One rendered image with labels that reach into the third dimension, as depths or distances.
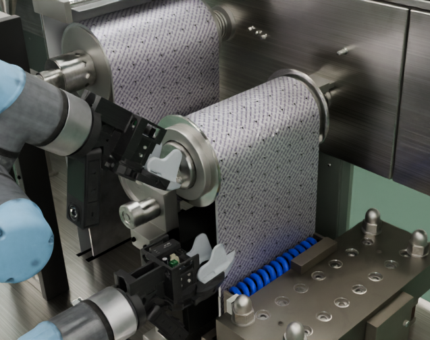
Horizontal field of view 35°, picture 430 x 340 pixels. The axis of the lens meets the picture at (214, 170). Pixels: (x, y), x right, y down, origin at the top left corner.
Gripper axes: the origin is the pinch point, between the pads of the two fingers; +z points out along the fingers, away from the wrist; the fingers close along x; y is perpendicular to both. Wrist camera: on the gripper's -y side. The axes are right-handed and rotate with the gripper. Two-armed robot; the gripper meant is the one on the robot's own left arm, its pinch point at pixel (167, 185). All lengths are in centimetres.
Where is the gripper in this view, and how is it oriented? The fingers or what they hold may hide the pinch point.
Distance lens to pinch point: 100.4
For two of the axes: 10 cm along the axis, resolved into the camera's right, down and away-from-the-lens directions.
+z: 5.8, 2.8, 7.7
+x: -6.9, -3.4, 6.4
